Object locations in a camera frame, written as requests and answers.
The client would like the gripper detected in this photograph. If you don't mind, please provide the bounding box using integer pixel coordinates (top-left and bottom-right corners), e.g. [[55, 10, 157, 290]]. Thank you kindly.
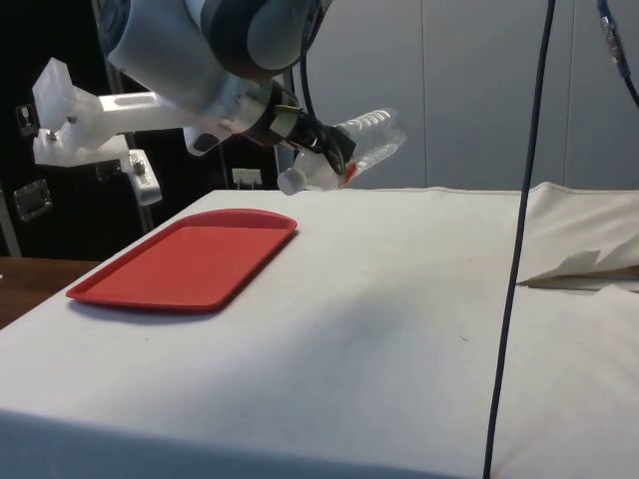
[[251, 83, 359, 177]]

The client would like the clear plastic bottle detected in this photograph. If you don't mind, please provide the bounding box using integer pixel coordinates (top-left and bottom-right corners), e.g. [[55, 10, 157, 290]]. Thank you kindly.
[[278, 105, 408, 196]]

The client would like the red tray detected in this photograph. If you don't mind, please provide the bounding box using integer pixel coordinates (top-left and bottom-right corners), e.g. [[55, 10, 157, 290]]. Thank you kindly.
[[65, 208, 301, 317]]

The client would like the black cabinet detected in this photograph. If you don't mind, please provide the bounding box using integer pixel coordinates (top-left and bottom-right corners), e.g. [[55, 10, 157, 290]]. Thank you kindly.
[[0, 0, 282, 260]]

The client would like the black cable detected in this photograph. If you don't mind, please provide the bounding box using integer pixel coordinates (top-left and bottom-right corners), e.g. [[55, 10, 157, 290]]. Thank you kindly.
[[481, 0, 558, 479], [298, 29, 325, 134]]

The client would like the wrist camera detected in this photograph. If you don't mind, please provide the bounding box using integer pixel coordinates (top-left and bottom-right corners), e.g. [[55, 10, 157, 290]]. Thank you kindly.
[[31, 57, 164, 209]]

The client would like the blue cable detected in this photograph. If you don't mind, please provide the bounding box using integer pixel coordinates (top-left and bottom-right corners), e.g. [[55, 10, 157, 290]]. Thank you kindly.
[[595, 0, 639, 110]]

